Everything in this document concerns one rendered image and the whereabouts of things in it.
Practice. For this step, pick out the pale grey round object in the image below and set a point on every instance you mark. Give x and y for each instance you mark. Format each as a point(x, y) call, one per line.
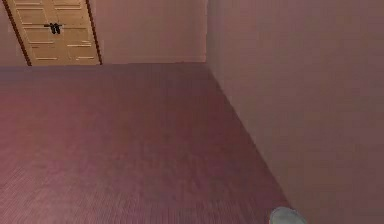
point(286, 216)

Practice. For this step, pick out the light wooden panelled door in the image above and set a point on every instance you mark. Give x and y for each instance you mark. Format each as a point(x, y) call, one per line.
point(66, 36)

